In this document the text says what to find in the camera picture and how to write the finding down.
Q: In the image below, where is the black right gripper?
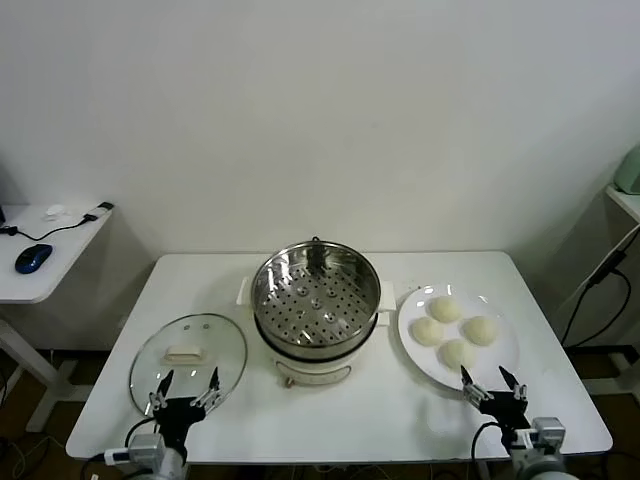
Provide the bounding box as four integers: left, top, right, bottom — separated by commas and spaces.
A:
459, 364, 531, 431

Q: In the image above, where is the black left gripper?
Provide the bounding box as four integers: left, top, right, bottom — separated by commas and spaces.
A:
143, 367, 225, 451

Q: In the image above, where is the white steamed baozi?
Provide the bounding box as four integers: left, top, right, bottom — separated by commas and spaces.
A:
438, 338, 476, 371
410, 316, 445, 347
428, 295, 463, 324
460, 315, 497, 346

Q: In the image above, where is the glass pot lid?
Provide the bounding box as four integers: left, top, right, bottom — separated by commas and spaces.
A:
128, 312, 249, 421

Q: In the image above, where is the steel steamer basket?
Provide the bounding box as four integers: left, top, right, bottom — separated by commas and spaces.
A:
235, 241, 396, 362

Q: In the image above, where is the white round plate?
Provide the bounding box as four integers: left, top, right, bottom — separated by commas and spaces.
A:
397, 283, 521, 394

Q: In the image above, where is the white electric cooker base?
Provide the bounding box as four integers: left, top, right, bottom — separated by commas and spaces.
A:
238, 299, 394, 390

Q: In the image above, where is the white side desk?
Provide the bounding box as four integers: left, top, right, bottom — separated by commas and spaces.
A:
0, 202, 115, 434

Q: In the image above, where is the black white usb adapter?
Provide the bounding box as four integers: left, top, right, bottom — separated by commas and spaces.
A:
82, 201, 114, 224

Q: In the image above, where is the blue computer mouse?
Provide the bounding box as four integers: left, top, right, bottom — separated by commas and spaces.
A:
13, 243, 54, 275

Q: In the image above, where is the white side table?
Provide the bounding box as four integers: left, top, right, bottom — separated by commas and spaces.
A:
602, 182, 640, 226

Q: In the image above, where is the pale green appliance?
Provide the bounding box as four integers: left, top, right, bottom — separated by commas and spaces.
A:
612, 147, 640, 196

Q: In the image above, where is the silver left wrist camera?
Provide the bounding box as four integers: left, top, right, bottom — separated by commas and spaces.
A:
128, 433, 166, 456

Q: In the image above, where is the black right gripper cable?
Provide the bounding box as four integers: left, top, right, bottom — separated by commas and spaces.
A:
471, 421, 512, 466

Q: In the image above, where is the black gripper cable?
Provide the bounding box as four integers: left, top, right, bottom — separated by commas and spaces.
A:
123, 417, 160, 449
471, 421, 512, 466

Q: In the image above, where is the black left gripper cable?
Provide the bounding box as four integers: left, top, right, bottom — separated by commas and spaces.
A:
123, 417, 160, 449

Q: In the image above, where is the black power cable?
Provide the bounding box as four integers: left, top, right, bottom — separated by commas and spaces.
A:
559, 249, 634, 351

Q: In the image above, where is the thin black desk cable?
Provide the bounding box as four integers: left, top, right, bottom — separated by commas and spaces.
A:
0, 214, 89, 242

